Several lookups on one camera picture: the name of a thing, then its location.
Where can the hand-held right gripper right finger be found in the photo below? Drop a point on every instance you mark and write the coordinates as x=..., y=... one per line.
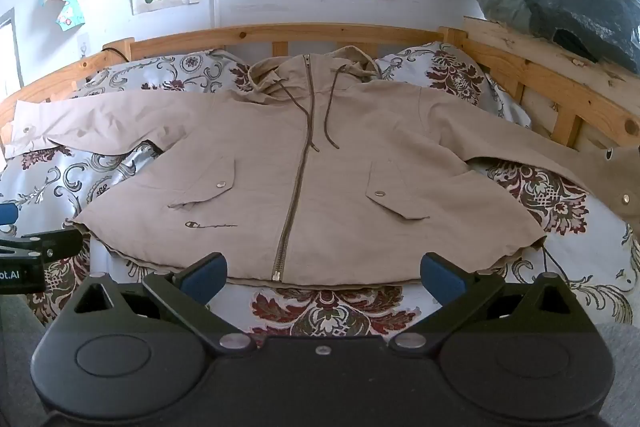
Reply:
x=440, y=279

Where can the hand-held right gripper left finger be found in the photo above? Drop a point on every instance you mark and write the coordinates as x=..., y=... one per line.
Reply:
x=205, y=279

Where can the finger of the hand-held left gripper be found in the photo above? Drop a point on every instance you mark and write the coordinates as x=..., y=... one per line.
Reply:
x=7, y=214
x=45, y=244

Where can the beige hooded jacket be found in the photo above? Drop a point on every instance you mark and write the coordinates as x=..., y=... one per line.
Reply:
x=350, y=147

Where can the person's grey pants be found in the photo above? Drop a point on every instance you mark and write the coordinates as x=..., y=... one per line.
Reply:
x=20, y=357

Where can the floral white blanket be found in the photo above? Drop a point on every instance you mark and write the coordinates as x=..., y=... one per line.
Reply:
x=575, y=232

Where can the grey window frame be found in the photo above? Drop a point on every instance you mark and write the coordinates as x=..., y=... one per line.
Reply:
x=10, y=52

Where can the white wall socket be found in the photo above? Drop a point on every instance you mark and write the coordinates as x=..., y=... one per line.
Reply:
x=83, y=44

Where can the wooden bed frame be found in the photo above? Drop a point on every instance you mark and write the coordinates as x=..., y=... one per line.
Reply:
x=280, y=32

